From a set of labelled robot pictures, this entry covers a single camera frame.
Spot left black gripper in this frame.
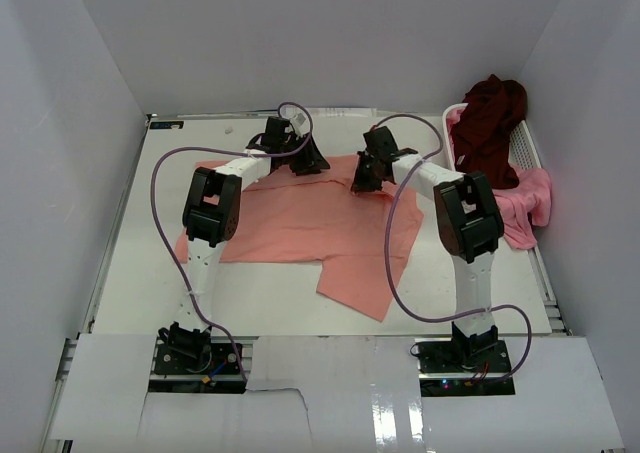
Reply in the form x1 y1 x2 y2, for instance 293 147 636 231
280 133 329 177

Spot salmon pink t shirt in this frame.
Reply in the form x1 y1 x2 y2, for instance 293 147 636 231
173 153 425 323

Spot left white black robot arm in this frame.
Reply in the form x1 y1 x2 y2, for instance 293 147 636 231
150 127 329 374

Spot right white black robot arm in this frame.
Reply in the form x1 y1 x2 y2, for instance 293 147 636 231
351 148 504 372

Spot papers behind table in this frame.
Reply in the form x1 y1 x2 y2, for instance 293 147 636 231
282 105 378 118

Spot dark red shirt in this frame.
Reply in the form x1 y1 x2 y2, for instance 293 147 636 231
451 75 527 190

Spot white plastic laundry basket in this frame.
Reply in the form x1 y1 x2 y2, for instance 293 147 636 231
442 103 542 170

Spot black label sticker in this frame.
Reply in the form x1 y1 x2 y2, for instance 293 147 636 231
149 121 184 130

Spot pink shirt in basket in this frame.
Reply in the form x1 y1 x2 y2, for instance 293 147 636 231
493 166 552 250

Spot white paper sheets front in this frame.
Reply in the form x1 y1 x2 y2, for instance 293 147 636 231
51 335 623 452

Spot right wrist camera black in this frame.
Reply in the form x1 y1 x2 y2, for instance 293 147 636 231
363 126 417 162

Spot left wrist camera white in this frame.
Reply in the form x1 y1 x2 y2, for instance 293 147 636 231
289 112 311 137

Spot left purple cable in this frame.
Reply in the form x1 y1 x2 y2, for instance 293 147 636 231
149 101 315 382

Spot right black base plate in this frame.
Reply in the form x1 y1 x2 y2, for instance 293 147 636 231
409 340 516 398

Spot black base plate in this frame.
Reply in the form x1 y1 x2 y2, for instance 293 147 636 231
409 340 516 398
151 341 245 383

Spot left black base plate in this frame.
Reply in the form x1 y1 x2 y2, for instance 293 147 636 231
151 341 245 383

